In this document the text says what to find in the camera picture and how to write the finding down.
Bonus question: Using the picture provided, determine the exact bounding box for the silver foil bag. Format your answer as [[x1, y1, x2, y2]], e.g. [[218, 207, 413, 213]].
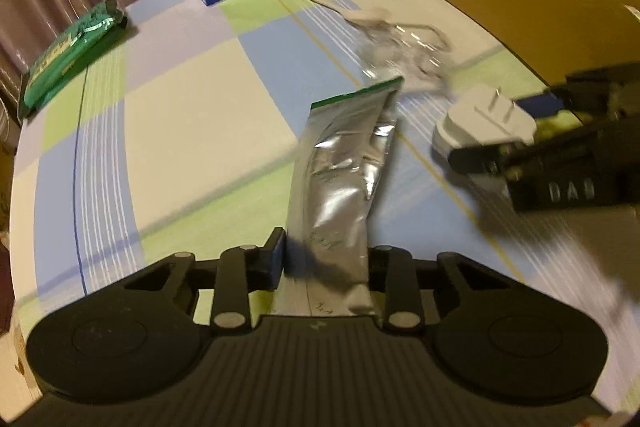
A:
[[272, 77, 405, 316]]

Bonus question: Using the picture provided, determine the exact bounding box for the white power adapter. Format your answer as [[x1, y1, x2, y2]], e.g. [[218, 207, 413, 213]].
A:
[[432, 84, 537, 164]]

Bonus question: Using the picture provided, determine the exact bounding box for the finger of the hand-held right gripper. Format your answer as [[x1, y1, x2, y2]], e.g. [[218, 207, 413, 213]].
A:
[[447, 138, 534, 178], [514, 79, 603, 120]]

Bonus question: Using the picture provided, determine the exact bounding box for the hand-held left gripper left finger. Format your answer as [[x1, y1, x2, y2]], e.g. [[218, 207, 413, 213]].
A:
[[122, 227, 287, 334]]

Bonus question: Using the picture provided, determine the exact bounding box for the green snack packet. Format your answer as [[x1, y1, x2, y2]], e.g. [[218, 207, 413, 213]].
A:
[[19, 0, 129, 120]]

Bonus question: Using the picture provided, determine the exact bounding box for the checked cloth desktop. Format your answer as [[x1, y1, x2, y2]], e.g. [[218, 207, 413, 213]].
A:
[[9, 0, 640, 410]]

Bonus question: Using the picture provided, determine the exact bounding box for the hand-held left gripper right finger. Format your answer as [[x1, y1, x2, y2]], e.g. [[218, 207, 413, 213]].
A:
[[367, 245, 510, 334]]

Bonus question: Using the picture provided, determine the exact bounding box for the clear plastic wrapper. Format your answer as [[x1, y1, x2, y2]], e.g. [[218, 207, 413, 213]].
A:
[[350, 21, 454, 96]]

